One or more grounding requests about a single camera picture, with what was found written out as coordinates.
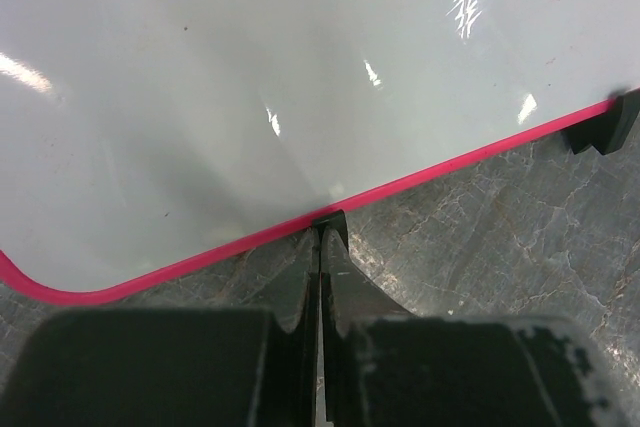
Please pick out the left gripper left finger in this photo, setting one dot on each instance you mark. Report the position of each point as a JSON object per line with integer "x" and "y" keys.
{"x": 252, "y": 365}

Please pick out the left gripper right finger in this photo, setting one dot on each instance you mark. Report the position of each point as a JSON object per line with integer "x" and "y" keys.
{"x": 385, "y": 366}

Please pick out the pink framed whiteboard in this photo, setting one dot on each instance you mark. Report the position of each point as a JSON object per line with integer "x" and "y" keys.
{"x": 144, "y": 139}

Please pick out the black whiteboard foot clip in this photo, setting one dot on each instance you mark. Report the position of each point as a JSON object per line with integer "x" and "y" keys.
{"x": 336, "y": 221}

